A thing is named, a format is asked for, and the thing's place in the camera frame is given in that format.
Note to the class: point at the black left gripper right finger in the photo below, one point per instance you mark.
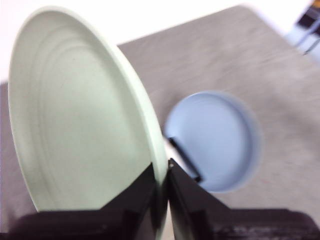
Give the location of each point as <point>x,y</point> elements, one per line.
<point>195,215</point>

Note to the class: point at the blue plate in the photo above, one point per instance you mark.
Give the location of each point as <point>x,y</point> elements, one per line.
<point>220,140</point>

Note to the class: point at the black stand with thin legs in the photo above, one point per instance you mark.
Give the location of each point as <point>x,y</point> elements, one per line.
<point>308,21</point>

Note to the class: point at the green plate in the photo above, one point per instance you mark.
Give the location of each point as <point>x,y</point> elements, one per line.
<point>80,112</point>

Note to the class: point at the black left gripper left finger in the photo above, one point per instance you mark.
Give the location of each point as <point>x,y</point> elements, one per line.
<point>112,225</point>

